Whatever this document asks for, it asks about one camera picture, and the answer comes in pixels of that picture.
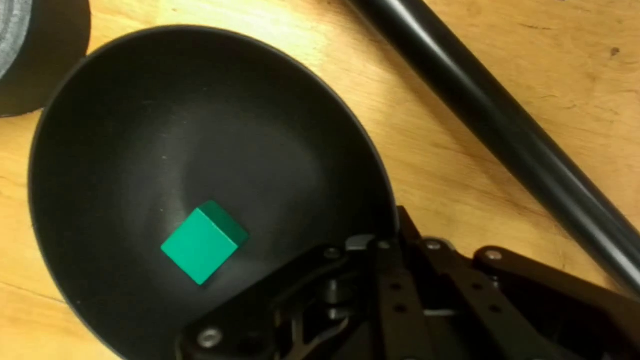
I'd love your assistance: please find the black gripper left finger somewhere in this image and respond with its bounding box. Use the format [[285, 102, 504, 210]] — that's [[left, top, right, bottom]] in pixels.
[[174, 232, 428, 360]]

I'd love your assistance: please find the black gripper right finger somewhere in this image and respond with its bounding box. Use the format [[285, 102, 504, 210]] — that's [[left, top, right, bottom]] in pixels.
[[398, 206, 640, 360]]

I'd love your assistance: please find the black bowl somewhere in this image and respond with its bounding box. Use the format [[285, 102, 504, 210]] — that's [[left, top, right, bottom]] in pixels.
[[26, 24, 403, 360]]

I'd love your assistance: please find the green cube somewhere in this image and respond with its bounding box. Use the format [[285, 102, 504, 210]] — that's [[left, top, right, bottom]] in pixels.
[[159, 197, 253, 288]]

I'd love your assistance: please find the grey tape roll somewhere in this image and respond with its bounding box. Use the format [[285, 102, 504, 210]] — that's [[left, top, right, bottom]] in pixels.
[[0, 0, 95, 118]]

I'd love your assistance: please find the black tripod pole orange ring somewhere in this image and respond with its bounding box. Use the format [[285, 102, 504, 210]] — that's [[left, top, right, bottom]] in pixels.
[[347, 0, 640, 296]]

